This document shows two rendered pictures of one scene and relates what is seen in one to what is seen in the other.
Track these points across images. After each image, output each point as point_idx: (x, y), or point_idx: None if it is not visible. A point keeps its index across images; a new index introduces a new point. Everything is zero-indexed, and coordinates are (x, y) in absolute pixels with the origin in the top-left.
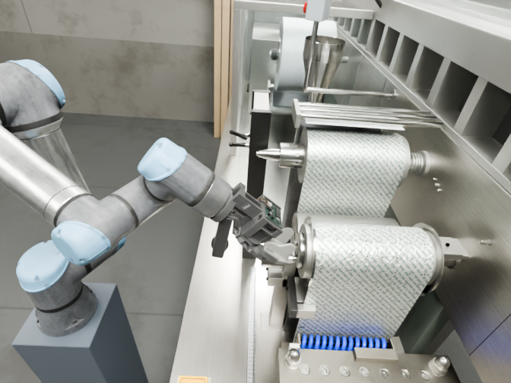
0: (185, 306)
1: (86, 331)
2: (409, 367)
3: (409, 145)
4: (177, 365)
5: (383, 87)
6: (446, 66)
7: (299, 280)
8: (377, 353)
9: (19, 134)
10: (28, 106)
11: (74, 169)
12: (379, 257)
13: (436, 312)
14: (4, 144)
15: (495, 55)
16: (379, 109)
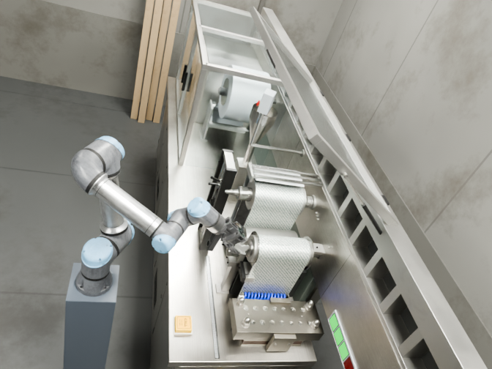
0: (168, 280)
1: (110, 293)
2: (295, 307)
3: (307, 189)
4: (171, 311)
5: (298, 143)
6: None
7: (245, 263)
8: (281, 300)
9: None
10: (113, 166)
11: None
12: (286, 252)
13: (310, 280)
14: (124, 195)
15: None
16: (293, 172)
